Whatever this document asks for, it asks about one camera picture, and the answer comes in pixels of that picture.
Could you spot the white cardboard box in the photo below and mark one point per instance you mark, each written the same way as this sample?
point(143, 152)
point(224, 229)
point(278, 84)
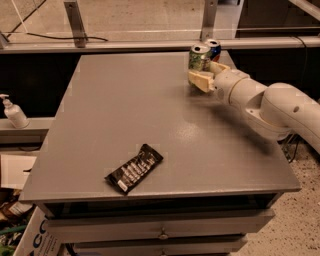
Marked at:
point(37, 239)

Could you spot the lower grey drawer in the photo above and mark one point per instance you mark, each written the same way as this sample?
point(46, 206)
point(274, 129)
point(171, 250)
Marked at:
point(183, 246)

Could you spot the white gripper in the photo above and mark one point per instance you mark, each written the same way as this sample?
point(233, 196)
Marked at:
point(222, 85)

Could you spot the white pump bottle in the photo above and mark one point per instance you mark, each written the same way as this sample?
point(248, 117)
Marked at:
point(14, 113)

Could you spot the grey drawer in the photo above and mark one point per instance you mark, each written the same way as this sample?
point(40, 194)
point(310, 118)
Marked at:
point(161, 227)
point(183, 246)

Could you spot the upper grey drawer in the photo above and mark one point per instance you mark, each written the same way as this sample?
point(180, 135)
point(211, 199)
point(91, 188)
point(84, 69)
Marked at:
point(161, 227)

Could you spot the blue pepsi can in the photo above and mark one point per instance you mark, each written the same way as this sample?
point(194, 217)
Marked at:
point(215, 49)

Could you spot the white paper sheet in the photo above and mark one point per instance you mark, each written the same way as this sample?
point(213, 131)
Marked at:
point(14, 170)

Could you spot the green soda can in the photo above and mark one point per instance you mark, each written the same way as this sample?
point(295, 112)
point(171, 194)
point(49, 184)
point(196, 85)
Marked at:
point(199, 57)

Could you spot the left metal post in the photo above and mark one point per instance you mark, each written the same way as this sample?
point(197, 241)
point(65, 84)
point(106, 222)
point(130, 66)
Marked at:
point(76, 24)

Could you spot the right metal post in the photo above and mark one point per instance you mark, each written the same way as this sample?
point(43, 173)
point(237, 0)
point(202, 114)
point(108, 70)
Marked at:
point(208, 21)

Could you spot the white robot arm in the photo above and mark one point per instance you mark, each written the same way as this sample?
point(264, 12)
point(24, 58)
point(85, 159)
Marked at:
point(272, 111)

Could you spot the metal post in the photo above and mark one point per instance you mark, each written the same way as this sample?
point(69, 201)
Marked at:
point(208, 21)
point(76, 24)

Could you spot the black snack bar wrapper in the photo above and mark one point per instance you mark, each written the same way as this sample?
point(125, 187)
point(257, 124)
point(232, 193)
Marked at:
point(130, 174)

